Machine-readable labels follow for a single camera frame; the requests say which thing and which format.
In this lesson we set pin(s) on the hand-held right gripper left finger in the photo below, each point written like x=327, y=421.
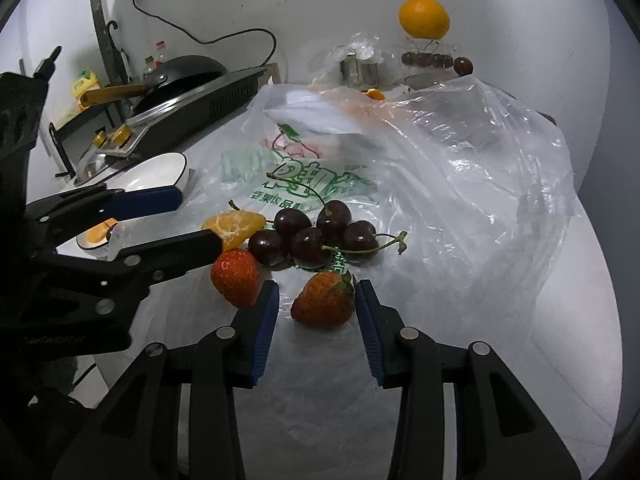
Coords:
x=265, y=330

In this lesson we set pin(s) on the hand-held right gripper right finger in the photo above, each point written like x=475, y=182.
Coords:
x=367, y=330

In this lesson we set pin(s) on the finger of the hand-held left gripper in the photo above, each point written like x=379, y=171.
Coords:
x=190, y=250
x=145, y=201

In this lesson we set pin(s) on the peeled orange segment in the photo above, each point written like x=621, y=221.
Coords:
x=235, y=225

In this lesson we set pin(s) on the red strawberry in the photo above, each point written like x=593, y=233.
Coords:
x=235, y=277
x=322, y=302

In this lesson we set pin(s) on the black bent bar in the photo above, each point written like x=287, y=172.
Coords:
x=60, y=147

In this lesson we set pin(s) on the glass pot lid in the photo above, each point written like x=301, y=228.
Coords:
x=92, y=165

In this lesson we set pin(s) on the yellow oil bottle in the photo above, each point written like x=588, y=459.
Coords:
x=85, y=87

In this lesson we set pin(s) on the black induction cooker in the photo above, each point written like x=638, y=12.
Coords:
x=200, y=110

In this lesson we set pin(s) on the grey vertical pipe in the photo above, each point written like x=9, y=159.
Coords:
x=97, y=20

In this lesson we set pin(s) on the clear seasoning bottle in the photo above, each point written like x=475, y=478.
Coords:
x=149, y=67

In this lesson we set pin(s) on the red cap bottle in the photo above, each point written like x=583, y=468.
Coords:
x=160, y=54

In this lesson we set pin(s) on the printed clear plastic bag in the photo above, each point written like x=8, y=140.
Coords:
x=475, y=185

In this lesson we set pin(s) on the beige cardboard piece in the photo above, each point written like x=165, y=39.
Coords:
x=272, y=72

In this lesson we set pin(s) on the orange peel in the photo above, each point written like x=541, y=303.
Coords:
x=375, y=94

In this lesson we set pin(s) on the small steel cup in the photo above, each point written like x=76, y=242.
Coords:
x=357, y=72

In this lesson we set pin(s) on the crumpled clear plastic wrap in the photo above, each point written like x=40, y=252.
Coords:
x=365, y=42

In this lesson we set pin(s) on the row of dark beads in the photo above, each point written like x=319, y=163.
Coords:
x=430, y=60

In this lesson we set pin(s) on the steel pot lid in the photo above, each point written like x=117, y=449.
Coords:
x=462, y=65

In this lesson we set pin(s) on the whole orange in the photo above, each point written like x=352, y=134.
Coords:
x=424, y=17

